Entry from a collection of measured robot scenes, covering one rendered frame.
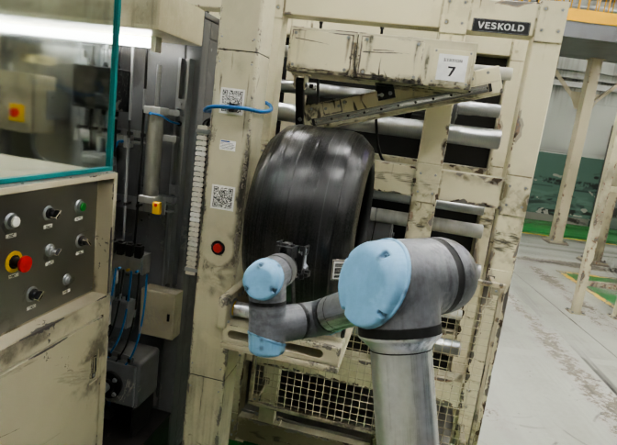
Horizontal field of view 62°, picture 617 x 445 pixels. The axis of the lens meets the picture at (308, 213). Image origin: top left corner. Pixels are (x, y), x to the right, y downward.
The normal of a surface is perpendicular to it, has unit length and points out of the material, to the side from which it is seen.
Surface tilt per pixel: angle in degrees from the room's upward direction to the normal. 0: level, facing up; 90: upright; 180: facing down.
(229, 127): 90
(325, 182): 57
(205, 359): 90
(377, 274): 84
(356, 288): 83
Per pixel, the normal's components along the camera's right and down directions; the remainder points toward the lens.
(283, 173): -0.11, -0.40
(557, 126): -0.04, 0.18
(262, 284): -0.20, 0.04
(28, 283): 0.97, 0.16
